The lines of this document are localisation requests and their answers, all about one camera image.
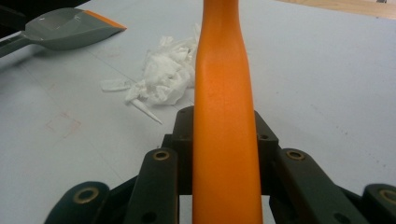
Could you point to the pile of white paper scraps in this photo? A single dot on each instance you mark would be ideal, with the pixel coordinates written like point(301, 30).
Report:
point(166, 73)

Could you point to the wooden table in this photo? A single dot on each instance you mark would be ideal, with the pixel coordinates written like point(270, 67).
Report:
point(351, 7)

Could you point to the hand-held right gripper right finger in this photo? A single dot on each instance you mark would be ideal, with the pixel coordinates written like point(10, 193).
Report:
point(266, 146)

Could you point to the grey dustpan with orange edge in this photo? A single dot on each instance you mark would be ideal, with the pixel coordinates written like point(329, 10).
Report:
point(67, 29)

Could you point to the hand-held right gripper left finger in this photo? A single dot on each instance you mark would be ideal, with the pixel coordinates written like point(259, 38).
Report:
point(183, 146)

